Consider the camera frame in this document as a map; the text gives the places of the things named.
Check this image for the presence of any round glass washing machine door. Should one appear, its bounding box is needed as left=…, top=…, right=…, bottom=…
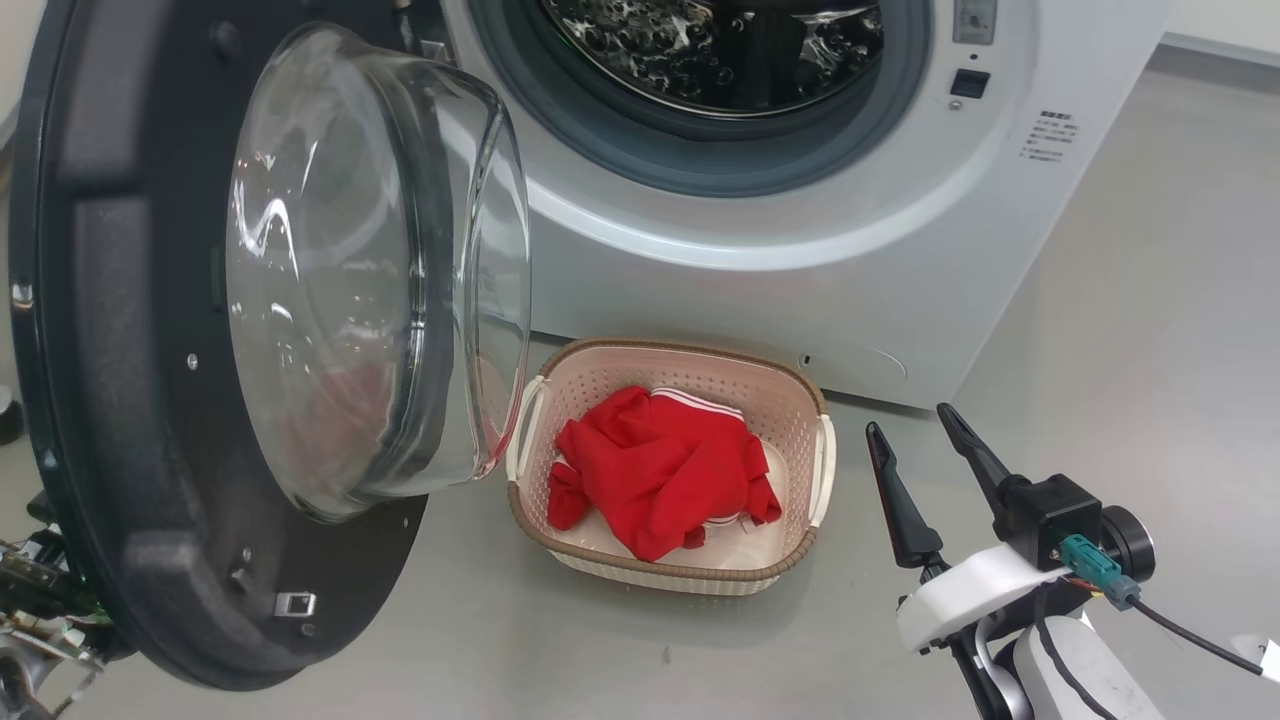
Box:
left=8, top=0, right=533, bottom=693

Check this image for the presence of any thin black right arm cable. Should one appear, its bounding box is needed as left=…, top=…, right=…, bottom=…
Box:
left=1030, top=585, right=1121, bottom=720

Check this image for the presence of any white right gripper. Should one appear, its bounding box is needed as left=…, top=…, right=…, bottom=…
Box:
left=865, top=402, right=1063, bottom=654

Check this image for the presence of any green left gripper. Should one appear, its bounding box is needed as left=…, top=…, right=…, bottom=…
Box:
left=0, top=545, right=113, bottom=656

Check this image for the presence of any cream perforated laundry basket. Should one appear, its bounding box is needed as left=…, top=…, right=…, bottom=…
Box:
left=505, top=337, right=838, bottom=598

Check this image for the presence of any red garment with white stripes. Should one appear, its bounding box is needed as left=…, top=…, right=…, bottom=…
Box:
left=546, top=385, right=783, bottom=564

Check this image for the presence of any white front-load washing machine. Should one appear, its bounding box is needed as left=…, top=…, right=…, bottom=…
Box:
left=440, top=0, right=1176, bottom=411

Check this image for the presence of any right camera cable teal plug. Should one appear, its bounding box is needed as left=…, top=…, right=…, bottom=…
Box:
left=1058, top=533, right=1280, bottom=686

